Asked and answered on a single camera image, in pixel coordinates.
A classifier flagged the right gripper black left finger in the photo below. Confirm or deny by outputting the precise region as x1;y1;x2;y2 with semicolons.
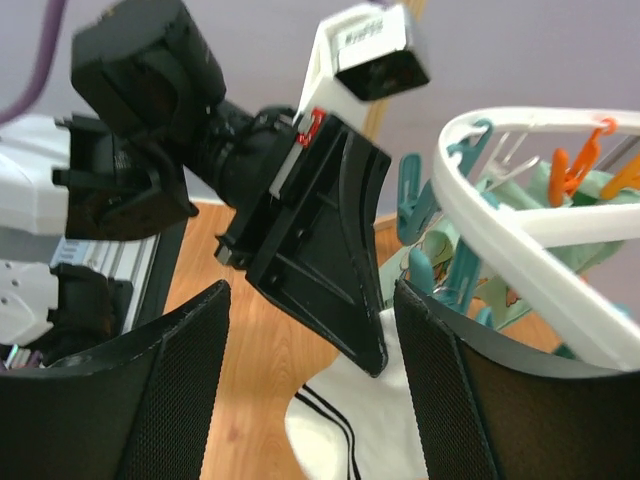
1;281;231;479

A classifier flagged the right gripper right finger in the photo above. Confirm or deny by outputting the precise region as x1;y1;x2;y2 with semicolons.
394;281;639;479

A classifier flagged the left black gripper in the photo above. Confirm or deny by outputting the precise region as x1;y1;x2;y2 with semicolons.
214;104;390;377

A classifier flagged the white round clip hanger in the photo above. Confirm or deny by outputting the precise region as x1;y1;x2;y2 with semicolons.
432;106;639;370

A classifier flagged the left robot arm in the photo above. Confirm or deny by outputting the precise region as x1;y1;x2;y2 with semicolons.
2;1;390;376

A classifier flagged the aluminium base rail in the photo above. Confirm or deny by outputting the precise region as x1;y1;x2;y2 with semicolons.
52;223;186;332

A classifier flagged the wooden drying rack frame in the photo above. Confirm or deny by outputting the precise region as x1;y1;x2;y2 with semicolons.
363;0;427;141

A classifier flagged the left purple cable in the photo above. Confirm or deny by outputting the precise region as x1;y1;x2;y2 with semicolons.
0;0;69;126

